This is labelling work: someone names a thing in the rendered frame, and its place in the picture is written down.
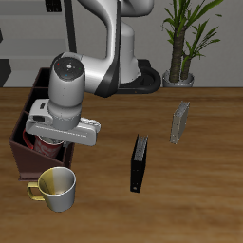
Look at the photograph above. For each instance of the green pot plant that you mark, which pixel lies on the green pot plant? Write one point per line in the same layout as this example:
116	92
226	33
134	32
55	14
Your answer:
183	47

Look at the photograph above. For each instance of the red mug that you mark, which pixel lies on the red mug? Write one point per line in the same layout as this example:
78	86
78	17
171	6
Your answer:
46	147

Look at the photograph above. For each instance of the grey standing book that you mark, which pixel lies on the grey standing book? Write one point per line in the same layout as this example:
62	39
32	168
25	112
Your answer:
179	121

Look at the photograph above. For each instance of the white and yellow mug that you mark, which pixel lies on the white and yellow mug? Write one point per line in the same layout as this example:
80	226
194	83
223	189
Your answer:
58	190

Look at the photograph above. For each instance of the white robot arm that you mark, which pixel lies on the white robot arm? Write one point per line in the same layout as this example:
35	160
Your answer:
104	60

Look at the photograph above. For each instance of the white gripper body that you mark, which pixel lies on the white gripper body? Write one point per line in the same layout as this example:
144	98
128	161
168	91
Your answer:
80	133

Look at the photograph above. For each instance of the dark brown desk caddy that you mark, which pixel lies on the dark brown desk caddy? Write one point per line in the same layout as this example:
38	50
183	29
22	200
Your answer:
31	158

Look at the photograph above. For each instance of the black standing book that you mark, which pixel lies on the black standing book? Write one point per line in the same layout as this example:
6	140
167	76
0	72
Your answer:
138	164

